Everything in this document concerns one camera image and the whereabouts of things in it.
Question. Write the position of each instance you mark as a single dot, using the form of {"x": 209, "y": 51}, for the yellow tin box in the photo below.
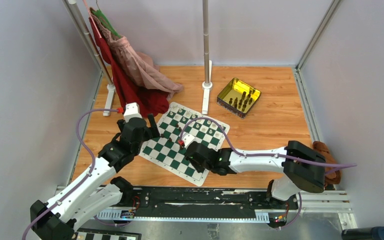
{"x": 238, "y": 97}

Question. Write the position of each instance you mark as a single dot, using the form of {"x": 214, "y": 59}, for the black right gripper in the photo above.
{"x": 199, "y": 169}

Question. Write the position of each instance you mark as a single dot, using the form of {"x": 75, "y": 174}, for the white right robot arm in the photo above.
{"x": 302, "y": 167}

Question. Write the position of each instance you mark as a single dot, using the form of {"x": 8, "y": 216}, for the centre metal rack pole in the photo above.
{"x": 207, "y": 85}

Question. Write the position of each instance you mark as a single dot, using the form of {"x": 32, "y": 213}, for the green cloth on hanger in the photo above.
{"x": 104, "y": 21}

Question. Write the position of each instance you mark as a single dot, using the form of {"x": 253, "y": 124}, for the left metal rack pole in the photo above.
{"x": 79, "y": 22}

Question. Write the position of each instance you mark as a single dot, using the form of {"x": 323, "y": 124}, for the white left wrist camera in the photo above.
{"x": 132, "y": 110}

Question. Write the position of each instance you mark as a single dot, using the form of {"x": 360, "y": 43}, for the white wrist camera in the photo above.
{"x": 188, "y": 139}
{"x": 132, "y": 110}

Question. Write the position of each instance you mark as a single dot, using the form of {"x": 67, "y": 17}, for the brown cloth at right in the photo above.
{"x": 331, "y": 177}

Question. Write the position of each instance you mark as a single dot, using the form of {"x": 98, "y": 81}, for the red cloth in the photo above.
{"x": 150, "y": 101}

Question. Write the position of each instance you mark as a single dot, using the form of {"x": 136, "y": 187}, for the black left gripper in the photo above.
{"x": 154, "y": 132}

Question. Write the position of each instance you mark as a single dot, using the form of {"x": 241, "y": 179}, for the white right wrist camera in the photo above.
{"x": 188, "y": 139}

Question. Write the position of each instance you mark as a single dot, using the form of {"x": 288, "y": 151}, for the metal rack pole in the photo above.
{"x": 79, "y": 22}
{"x": 207, "y": 85}

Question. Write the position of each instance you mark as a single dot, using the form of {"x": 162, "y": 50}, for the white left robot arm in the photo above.
{"x": 97, "y": 187}

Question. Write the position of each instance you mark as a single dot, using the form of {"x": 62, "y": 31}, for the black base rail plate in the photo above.
{"x": 152, "y": 203}

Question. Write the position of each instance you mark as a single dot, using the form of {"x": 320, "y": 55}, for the pink cloth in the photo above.
{"x": 138, "y": 66}

